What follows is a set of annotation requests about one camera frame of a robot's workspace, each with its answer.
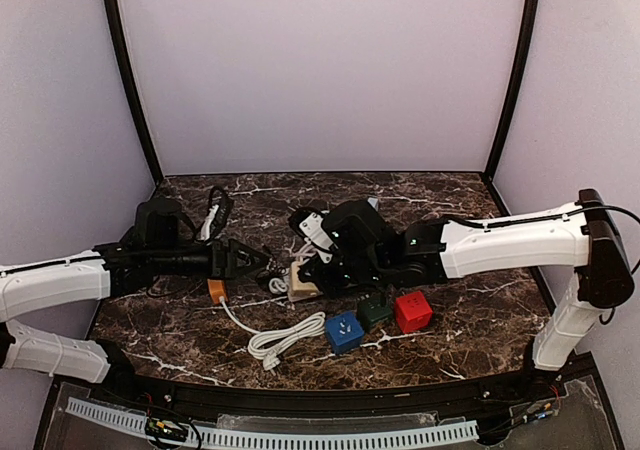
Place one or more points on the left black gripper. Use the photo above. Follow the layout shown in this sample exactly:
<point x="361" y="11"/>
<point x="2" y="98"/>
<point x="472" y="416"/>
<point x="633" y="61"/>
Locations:
<point x="220" y="260"/>

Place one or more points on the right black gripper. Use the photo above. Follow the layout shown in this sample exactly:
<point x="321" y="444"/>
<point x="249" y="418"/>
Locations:
<point x="310" y="274"/>

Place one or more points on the beige cube socket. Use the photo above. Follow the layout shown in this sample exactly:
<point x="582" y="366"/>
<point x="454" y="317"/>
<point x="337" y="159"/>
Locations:
<point x="299" y="290"/>

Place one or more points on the orange power strip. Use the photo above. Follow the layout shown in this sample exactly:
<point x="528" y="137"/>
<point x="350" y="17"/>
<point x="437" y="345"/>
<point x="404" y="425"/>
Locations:
<point x="217" y="291"/>

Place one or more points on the blue cube socket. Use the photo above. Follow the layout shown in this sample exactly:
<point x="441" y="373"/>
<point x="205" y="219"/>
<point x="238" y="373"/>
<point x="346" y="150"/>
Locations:
<point x="344" y="332"/>

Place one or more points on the dark green cube socket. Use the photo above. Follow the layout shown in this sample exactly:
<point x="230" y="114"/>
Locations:
<point x="372" y="311"/>

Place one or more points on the red cube socket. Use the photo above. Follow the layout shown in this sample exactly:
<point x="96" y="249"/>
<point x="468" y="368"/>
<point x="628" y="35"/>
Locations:
<point x="412" y="312"/>

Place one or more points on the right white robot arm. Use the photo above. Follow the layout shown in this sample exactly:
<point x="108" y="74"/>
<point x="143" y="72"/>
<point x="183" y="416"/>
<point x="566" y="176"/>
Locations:
<point x="579" y="240"/>

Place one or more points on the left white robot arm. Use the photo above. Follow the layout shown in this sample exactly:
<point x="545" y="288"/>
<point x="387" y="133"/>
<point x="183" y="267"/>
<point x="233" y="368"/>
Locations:
<point x="105" y="272"/>

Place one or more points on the grey blue power strip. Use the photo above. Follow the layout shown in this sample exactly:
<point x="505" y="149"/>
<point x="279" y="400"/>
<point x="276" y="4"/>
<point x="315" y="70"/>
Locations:
<point x="373" y="202"/>

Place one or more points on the small circuit board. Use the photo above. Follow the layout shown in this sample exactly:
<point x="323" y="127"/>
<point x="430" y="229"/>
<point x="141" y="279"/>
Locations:
<point x="166" y="429"/>

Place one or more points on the left black frame post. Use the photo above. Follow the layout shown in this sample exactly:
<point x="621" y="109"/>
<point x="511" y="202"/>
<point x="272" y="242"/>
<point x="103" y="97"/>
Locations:
<point x="125" y="69"/>

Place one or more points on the black frame post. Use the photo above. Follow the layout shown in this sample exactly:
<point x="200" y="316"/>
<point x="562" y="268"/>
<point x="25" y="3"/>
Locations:
<point x="125" y="69"/>
<point x="526" y="28"/>

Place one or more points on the right black frame post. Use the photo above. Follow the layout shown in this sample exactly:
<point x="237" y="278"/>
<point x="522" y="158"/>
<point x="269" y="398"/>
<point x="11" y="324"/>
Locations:
<point x="526" y="28"/>

